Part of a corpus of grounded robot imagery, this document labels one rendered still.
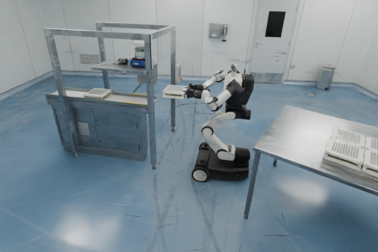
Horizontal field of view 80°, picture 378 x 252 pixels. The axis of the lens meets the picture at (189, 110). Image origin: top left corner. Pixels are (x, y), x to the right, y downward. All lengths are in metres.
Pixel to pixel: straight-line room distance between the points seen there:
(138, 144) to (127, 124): 0.30
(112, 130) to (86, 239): 1.24
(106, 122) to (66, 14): 4.41
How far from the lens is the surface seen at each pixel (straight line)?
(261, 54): 6.39
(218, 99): 2.16
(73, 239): 2.52
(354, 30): 7.17
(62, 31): 2.78
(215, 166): 2.80
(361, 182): 2.00
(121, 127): 2.96
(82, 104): 3.03
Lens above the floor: 1.92
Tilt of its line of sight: 25 degrees down
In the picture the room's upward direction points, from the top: 2 degrees clockwise
